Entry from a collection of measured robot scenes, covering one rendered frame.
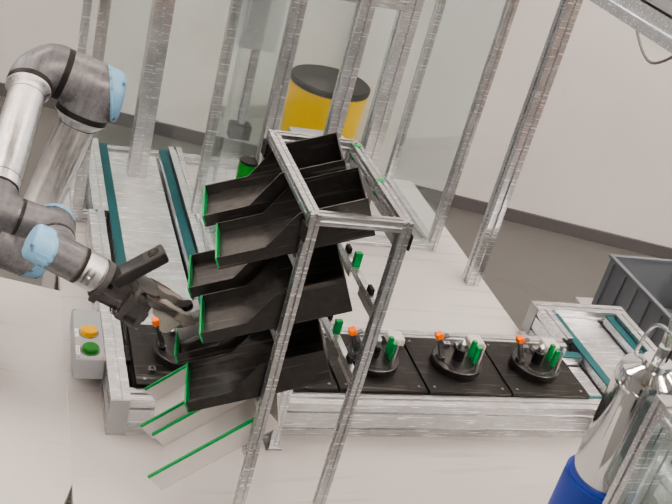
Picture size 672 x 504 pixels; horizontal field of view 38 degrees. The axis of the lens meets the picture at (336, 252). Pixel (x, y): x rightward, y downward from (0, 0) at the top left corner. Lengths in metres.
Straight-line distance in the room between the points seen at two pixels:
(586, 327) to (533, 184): 2.91
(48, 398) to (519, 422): 1.20
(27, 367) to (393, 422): 0.91
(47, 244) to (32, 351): 0.69
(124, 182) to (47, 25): 2.80
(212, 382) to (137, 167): 1.50
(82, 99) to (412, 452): 1.16
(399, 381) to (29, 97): 1.13
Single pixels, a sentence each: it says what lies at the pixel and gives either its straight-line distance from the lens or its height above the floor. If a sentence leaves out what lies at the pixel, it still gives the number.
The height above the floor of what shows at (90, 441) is 0.86.
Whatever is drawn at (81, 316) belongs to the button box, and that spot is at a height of 0.96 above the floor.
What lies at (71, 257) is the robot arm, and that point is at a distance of 1.91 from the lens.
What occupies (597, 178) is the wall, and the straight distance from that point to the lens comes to 6.10.
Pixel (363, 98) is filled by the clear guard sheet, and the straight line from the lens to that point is 3.68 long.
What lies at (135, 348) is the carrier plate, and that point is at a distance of 2.41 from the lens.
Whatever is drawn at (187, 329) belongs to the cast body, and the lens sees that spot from 2.02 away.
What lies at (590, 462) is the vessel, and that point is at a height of 1.19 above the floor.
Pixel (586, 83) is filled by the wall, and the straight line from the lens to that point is 5.87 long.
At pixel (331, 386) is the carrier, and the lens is 2.43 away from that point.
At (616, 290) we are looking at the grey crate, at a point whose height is 0.75.
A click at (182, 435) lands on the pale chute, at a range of 2.09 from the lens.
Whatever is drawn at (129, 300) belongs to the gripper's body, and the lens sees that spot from 1.96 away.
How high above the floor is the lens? 2.37
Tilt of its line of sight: 28 degrees down
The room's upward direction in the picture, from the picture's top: 16 degrees clockwise
